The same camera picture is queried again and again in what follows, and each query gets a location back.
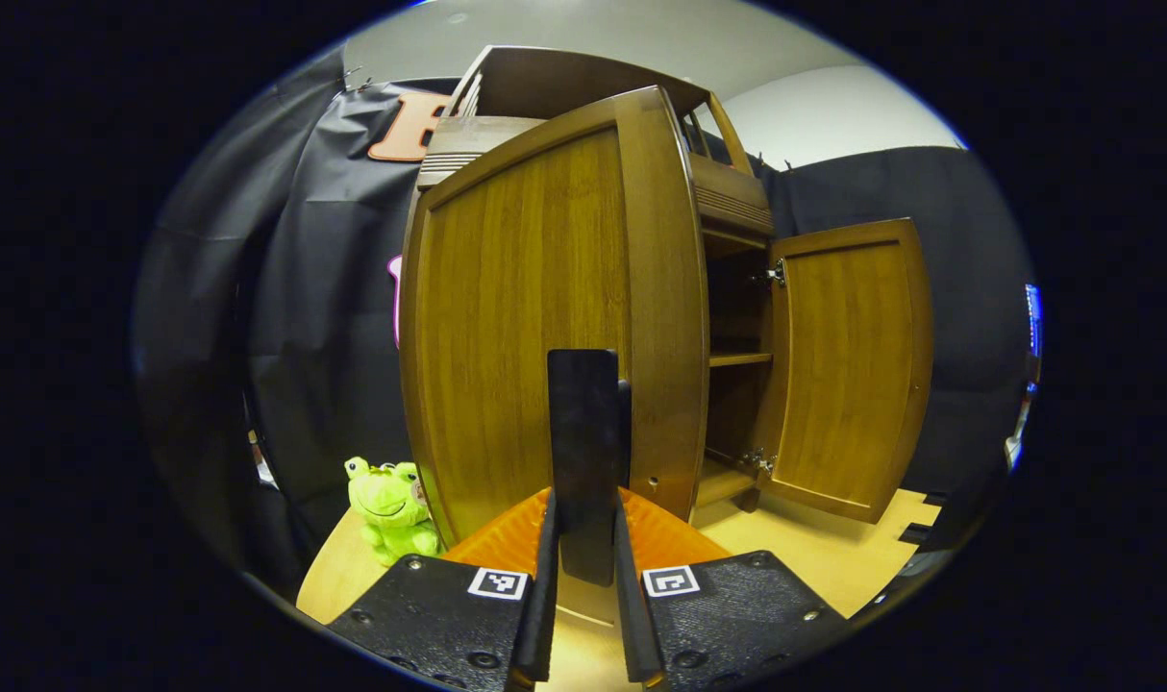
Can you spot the green plush frog toy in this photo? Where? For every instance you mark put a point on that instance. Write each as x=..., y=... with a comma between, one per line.
x=391, y=505

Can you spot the wooden cabinet door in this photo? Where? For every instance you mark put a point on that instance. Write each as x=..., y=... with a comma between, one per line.
x=516, y=317
x=853, y=365

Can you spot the wooden double-door shoe cabinet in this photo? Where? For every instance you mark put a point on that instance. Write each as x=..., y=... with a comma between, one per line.
x=564, y=82

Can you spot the black backdrop cloth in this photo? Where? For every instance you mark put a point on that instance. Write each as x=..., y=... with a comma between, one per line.
x=334, y=288

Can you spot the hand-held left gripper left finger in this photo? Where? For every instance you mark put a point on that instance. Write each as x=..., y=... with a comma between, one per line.
x=535, y=615

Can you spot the wooden inner shelf board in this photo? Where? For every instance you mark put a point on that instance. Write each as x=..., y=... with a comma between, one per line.
x=737, y=358

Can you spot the small black clamp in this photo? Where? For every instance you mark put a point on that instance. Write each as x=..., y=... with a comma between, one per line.
x=935, y=498
x=915, y=533

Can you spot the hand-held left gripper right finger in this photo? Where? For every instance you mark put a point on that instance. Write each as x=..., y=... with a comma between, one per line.
x=636, y=625

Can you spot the metal door hinge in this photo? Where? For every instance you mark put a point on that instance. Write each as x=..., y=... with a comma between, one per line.
x=757, y=461
x=774, y=273

